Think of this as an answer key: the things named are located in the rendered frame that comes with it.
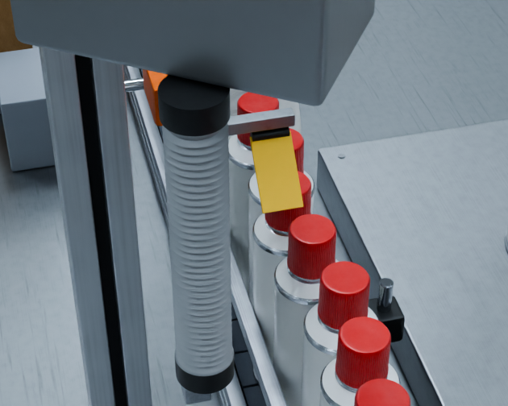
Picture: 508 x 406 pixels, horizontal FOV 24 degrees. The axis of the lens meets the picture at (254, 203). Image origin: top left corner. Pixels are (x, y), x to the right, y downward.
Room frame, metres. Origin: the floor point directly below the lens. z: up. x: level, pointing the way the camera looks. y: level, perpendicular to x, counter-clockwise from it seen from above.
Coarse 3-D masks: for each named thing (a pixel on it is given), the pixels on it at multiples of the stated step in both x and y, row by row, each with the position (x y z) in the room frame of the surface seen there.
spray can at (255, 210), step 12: (300, 144) 0.70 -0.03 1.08; (300, 156) 0.70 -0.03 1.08; (300, 168) 0.70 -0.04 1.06; (252, 180) 0.71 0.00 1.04; (312, 180) 0.71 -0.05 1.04; (252, 192) 0.69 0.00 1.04; (312, 192) 0.70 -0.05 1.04; (252, 204) 0.69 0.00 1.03; (312, 204) 0.70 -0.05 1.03; (252, 216) 0.69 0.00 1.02; (252, 240) 0.69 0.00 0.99; (252, 252) 0.69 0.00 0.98; (252, 264) 0.69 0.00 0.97; (252, 276) 0.69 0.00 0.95; (252, 288) 0.69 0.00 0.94; (252, 300) 0.69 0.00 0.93
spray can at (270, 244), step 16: (304, 176) 0.66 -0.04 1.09; (304, 192) 0.64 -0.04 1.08; (304, 208) 0.64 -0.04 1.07; (256, 224) 0.66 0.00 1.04; (272, 224) 0.64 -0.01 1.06; (288, 224) 0.64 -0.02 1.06; (256, 240) 0.64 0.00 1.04; (272, 240) 0.64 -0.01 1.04; (256, 256) 0.64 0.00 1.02; (272, 256) 0.63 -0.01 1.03; (256, 272) 0.64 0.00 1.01; (272, 272) 0.63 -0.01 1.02; (256, 288) 0.64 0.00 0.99; (272, 288) 0.63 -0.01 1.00; (256, 304) 0.64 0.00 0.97; (272, 304) 0.63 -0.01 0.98; (272, 320) 0.63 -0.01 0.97; (272, 336) 0.63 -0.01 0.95; (272, 352) 0.63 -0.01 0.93
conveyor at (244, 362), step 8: (160, 128) 0.99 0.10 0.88; (160, 136) 1.02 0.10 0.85; (232, 304) 0.73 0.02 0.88; (232, 312) 0.72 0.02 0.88; (232, 320) 0.72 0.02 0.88; (232, 328) 0.70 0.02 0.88; (232, 336) 0.69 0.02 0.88; (240, 336) 0.69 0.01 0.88; (232, 344) 0.69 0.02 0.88; (240, 344) 0.69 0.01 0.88; (240, 352) 0.68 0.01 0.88; (248, 352) 0.68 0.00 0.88; (240, 360) 0.67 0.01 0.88; (248, 360) 0.67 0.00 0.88; (240, 368) 0.66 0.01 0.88; (248, 368) 0.66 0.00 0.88; (240, 376) 0.65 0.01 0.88; (248, 376) 0.65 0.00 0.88; (240, 384) 0.67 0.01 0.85; (248, 384) 0.64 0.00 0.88; (256, 384) 0.64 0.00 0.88; (248, 392) 0.63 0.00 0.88; (256, 392) 0.63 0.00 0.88; (248, 400) 0.62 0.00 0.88; (256, 400) 0.62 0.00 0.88; (264, 400) 0.62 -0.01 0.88
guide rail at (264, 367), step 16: (240, 288) 0.67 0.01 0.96; (240, 304) 0.65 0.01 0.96; (240, 320) 0.64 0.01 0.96; (256, 320) 0.64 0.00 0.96; (256, 336) 0.62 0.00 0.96; (256, 352) 0.60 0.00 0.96; (256, 368) 0.59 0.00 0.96; (272, 368) 0.59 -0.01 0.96; (272, 384) 0.57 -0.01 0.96; (272, 400) 0.55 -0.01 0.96
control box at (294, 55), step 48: (48, 0) 0.51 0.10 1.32; (96, 0) 0.50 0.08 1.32; (144, 0) 0.49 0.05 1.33; (192, 0) 0.49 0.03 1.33; (240, 0) 0.48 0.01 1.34; (288, 0) 0.47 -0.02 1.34; (336, 0) 0.48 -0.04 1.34; (48, 48) 0.52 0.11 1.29; (96, 48) 0.50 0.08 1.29; (144, 48) 0.50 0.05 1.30; (192, 48) 0.49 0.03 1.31; (240, 48) 0.48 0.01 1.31; (288, 48) 0.47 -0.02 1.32; (336, 48) 0.48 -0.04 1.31; (288, 96) 0.47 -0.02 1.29
